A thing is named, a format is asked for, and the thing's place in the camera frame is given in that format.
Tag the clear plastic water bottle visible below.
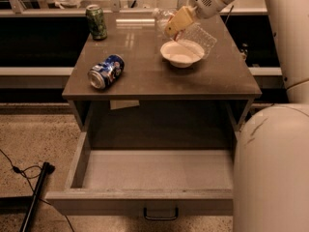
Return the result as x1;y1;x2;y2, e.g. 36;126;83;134
153;8;217;59

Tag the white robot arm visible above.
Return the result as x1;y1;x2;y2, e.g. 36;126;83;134
165;0;309;232

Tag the brown cabinet with counter top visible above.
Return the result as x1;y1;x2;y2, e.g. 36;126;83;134
63;14;261;150

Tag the paper note under counter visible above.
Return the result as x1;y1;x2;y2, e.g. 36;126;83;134
110;100;139;110

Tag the open grey top drawer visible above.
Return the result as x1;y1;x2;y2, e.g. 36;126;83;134
46;131;236;217

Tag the white paper bowl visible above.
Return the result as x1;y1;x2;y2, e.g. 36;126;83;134
160;40;205;69

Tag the green soda can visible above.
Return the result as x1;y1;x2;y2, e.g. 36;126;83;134
86;4;107;41

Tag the blue soda can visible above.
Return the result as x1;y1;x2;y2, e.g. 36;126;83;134
88;55;125;90

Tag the black tripod leg left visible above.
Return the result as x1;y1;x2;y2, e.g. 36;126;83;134
19;162;55;232

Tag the black cable on floor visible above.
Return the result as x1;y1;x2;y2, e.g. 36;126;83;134
0;148;75;232

